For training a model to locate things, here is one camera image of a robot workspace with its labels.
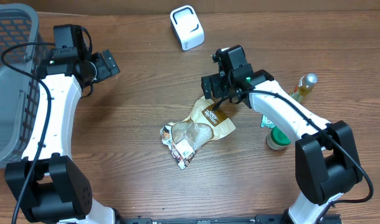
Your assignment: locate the clear plastic snack bag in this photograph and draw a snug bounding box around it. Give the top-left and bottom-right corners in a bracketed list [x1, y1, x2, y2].
[160, 97, 235, 170]

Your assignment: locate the small teal packet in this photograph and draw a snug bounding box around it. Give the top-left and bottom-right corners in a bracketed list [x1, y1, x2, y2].
[260, 115, 275, 129]

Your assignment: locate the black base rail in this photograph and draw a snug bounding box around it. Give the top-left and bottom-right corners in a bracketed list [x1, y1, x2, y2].
[115, 213, 343, 224]

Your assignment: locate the white barcode scanner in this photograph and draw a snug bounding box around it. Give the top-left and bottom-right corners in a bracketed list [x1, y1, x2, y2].
[169, 5, 205, 51]

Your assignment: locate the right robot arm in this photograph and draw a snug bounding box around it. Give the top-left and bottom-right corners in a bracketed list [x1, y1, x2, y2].
[201, 45, 364, 223]

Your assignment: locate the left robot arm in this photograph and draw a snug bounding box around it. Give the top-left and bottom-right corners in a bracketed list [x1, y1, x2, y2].
[4, 24, 123, 224]

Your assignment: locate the grey plastic mesh basket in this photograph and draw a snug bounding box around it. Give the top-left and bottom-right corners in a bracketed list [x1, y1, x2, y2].
[0, 3, 49, 169]

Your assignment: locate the green lid glass jar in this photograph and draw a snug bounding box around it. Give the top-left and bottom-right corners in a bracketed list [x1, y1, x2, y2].
[266, 126, 291, 151]

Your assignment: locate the yellow dish soap bottle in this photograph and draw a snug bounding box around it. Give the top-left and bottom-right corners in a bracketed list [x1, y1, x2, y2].
[289, 73, 318, 103]

